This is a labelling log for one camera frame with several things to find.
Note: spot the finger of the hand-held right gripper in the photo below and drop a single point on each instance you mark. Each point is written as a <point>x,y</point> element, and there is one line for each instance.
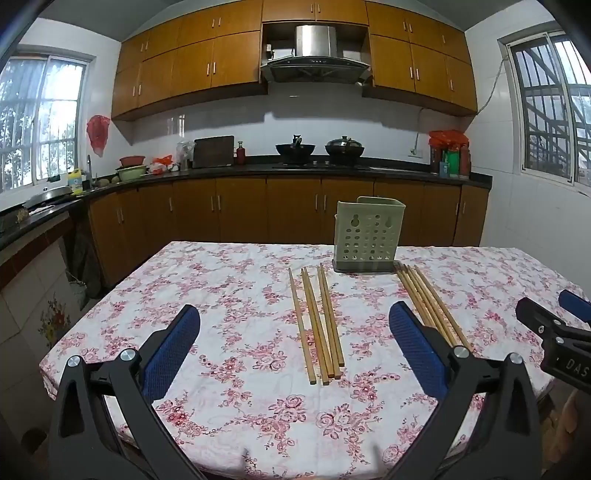
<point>576,305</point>
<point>535,314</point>

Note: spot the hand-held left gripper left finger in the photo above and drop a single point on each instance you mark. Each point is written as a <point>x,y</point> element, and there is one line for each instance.
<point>171,350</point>

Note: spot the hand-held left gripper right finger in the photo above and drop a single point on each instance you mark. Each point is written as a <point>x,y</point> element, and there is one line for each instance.
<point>415,350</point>

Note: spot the green perforated utensil holder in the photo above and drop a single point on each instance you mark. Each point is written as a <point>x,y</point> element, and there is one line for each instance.
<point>367,235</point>

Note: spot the pink floral tablecloth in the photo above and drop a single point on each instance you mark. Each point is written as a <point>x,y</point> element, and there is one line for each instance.
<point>231,323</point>

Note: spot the brown base cabinets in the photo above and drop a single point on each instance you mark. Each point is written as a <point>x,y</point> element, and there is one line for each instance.
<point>240,207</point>

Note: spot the cluster of condiment bottles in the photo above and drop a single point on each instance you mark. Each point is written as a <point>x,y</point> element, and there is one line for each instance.
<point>450,161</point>

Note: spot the black kitchen countertop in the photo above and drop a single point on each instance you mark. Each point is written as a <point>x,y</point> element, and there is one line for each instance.
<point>397,173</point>

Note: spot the green basin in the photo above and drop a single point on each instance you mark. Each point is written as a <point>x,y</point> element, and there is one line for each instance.
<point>131,173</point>

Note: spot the red and white plastic bags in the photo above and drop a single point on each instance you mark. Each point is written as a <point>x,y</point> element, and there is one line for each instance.
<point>162,165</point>

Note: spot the red basin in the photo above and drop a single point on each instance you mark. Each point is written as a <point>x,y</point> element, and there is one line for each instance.
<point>133,161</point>

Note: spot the clear plastic bag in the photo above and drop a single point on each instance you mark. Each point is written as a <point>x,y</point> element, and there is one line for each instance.
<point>185,154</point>

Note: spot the round metal pan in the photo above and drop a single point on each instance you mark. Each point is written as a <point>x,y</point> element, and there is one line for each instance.
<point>48,196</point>

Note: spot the orange plastic bag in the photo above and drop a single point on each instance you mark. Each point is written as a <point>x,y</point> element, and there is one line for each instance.
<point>447,137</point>

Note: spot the metal faucet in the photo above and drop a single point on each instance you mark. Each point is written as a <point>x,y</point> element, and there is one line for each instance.
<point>89,170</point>

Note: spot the barred window with stairs behind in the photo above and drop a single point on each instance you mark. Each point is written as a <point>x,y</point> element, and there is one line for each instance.
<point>545,106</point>

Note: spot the dark cutting board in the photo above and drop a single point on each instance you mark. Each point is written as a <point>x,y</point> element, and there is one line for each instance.
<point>213,151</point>

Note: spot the red bottle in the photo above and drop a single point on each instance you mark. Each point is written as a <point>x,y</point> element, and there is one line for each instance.
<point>240,154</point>

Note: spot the gas stove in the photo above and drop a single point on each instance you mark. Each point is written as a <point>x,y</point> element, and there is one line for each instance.
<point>323,164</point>

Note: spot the black pot with lid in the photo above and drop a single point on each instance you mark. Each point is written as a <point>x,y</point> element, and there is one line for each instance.
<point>344,148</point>

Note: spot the red plastic bag on hook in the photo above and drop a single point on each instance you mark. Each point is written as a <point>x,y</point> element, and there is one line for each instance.
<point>98,134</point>

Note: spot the black wok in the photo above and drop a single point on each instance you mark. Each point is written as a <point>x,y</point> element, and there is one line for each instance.
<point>295,150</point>

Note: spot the steel range hood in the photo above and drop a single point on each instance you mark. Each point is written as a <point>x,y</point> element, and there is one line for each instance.
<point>314,64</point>

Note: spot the white wall socket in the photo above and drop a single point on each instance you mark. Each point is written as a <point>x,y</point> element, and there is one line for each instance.
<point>417,152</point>

